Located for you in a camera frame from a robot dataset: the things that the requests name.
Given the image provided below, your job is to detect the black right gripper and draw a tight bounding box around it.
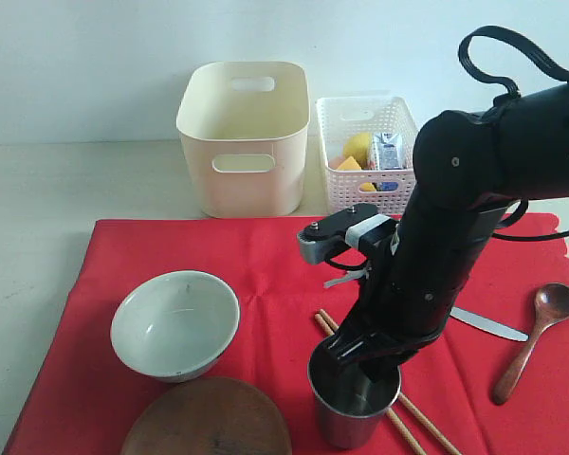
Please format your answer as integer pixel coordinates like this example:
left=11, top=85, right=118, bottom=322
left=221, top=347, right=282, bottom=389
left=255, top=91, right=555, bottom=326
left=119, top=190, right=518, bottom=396
left=322, top=189, right=507, bottom=382

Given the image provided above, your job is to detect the stainless steel cup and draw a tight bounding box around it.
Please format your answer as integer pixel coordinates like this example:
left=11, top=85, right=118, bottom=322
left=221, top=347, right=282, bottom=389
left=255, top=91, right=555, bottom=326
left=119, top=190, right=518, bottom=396
left=307, top=341, right=401, bottom=449

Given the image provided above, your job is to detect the stainless steel table knife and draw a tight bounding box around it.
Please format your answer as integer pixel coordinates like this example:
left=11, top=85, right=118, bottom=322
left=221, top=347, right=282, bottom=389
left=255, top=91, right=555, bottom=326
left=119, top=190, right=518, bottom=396
left=450, top=306, right=528, bottom=342

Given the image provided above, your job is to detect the white ceramic bowl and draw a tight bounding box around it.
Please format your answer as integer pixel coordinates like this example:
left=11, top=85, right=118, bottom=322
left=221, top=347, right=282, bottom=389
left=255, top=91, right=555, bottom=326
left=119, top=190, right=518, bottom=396
left=110, top=270, right=241, bottom=383

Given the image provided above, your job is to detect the yellow cheese wedge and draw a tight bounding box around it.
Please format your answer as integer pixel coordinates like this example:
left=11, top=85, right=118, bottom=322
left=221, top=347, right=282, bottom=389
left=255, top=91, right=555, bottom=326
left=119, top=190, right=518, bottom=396
left=336, top=156, right=363, bottom=172

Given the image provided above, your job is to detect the yellow lemon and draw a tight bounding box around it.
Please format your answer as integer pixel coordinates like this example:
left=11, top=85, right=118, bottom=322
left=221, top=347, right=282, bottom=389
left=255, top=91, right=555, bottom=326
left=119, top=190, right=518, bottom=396
left=343, top=132, right=372, bottom=167

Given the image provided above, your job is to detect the blue white milk carton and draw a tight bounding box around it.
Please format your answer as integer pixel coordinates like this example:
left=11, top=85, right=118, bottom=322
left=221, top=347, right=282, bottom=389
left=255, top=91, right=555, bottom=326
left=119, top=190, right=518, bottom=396
left=367, top=132, right=406, bottom=171

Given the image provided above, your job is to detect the white perforated plastic basket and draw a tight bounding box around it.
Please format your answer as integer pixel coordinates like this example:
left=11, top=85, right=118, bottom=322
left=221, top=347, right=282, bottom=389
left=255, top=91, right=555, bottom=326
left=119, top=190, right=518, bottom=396
left=316, top=95, right=417, bottom=215

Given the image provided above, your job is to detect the brown egg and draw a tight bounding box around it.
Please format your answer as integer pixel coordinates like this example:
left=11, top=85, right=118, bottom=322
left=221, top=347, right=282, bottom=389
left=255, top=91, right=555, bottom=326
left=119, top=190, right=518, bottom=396
left=328, top=156, right=344, bottom=169

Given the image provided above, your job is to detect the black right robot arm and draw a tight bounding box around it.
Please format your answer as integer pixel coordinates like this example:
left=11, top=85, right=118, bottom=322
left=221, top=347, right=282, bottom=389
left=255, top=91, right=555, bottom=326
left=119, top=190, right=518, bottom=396
left=316, top=72, right=569, bottom=380

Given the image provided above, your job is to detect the red tablecloth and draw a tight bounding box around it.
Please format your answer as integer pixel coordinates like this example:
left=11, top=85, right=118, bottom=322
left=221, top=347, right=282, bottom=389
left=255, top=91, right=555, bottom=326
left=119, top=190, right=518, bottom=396
left=6, top=217, right=569, bottom=454

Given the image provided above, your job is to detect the brown wooden plate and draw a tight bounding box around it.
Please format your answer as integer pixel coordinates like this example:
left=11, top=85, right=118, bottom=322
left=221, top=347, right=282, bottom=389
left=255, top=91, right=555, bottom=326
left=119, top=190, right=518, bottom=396
left=120, top=377, right=292, bottom=454

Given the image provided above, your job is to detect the brown wooden spoon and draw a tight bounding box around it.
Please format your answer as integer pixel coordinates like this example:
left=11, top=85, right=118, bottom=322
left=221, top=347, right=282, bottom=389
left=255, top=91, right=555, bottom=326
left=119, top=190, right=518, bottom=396
left=490, top=282, right=569, bottom=406

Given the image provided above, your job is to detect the cream plastic storage bin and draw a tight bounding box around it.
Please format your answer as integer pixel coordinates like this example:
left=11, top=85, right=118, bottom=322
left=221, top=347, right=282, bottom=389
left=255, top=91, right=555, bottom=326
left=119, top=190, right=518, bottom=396
left=175, top=62, right=310, bottom=218

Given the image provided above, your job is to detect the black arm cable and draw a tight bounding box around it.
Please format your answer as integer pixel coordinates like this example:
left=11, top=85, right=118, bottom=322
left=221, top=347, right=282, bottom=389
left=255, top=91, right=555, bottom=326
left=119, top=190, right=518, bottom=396
left=457, top=25, right=569, bottom=243

